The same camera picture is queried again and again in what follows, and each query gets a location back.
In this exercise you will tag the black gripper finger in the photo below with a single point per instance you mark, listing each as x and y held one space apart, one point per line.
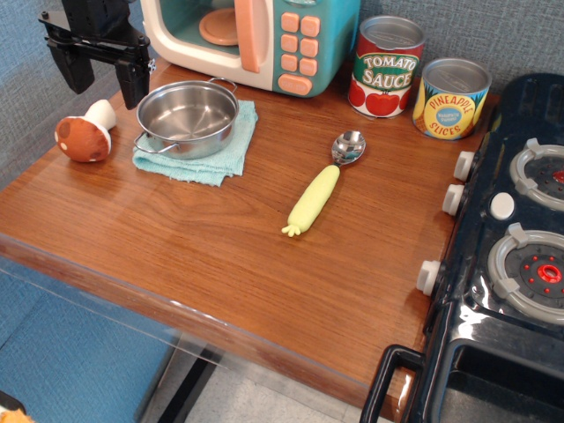
134 79
76 69

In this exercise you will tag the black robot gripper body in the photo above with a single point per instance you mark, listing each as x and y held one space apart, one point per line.
98 30

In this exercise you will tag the spoon with yellow handle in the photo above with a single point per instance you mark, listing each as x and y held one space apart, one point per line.
346 149

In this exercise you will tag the stainless steel pot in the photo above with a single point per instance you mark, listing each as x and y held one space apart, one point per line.
188 120

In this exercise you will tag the brown plush mushroom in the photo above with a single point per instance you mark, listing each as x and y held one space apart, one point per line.
86 138

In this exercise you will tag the teal folded cloth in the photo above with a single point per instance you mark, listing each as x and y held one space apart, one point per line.
211 170

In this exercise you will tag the teal toy microwave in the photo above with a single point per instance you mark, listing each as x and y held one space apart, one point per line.
289 47

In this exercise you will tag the tomato sauce can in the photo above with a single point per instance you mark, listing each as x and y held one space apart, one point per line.
387 57

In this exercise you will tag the pineapple slices can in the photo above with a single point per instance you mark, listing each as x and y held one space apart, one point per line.
451 96

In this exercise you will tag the black toy stove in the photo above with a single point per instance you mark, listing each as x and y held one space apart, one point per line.
494 330

